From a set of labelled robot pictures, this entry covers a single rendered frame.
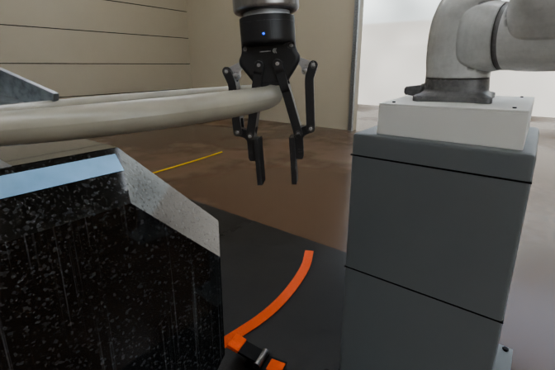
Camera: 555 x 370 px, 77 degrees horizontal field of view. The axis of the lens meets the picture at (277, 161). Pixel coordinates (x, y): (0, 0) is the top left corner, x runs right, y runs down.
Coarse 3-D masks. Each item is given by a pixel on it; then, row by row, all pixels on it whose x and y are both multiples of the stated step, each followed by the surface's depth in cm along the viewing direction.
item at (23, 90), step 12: (0, 72) 69; (0, 84) 70; (12, 84) 68; (24, 84) 67; (36, 84) 66; (0, 96) 68; (12, 96) 69; (24, 96) 68; (36, 96) 66; (48, 96) 65
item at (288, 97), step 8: (280, 64) 47; (280, 72) 47; (280, 80) 48; (288, 80) 50; (280, 88) 48; (288, 88) 48; (288, 96) 48; (288, 104) 49; (288, 112) 49; (296, 112) 50; (296, 120) 49; (296, 128) 49; (296, 136) 49
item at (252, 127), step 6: (258, 60) 47; (258, 66) 47; (258, 72) 48; (258, 78) 48; (252, 84) 48; (258, 84) 48; (252, 114) 50; (258, 114) 51; (252, 120) 50; (258, 120) 51; (252, 126) 50; (246, 132) 50; (252, 132) 50; (246, 138) 51; (252, 138) 51
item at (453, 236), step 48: (384, 144) 88; (432, 144) 82; (528, 144) 79; (384, 192) 91; (432, 192) 84; (480, 192) 78; (528, 192) 73; (384, 240) 94; (432, 240) 86; (480, 240) 80; (384, 288) 97; (432, 288) 89; (480, 288) 82; (384, 336) 101; (432, 336) 92; (480, 336) 84
